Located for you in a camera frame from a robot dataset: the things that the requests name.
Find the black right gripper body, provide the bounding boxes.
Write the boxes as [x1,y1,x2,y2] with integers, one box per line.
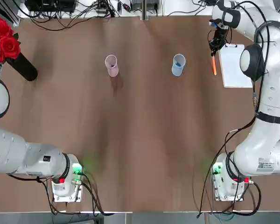
[211,24,229,45]

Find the orange pencil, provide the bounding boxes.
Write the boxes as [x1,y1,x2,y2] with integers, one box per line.
[210,55,217,76]

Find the white clipboard with black clip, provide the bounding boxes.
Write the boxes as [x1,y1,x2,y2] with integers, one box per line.
[218,43,254,89]

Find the blue mesh pen cup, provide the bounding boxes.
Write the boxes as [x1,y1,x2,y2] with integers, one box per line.
[171,54,186,77]

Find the pink mesh pen cup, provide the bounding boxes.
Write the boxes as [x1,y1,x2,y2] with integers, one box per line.
[105,55,119,77]

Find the grey equipment box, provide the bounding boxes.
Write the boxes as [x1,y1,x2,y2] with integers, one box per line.
[132,0,159,10]

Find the black electronics box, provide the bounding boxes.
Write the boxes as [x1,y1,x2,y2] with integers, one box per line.
[25,0,77,14]

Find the black vase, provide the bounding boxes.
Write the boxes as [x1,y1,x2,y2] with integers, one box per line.
[5,52,39,82]

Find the red rose bouquet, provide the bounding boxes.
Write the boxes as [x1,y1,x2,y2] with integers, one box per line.
[0,15,21,63]

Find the aluminium frame post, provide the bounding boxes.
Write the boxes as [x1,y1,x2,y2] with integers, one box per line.
[141,0,148,22]

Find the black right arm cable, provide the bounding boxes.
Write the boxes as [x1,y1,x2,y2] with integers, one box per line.
[196,0,280,217]

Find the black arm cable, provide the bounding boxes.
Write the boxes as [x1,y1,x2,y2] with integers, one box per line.
[6,171,116,216]
[196,0,280,217]

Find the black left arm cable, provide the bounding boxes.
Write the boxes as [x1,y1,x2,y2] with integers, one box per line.
[6,171,116,216]

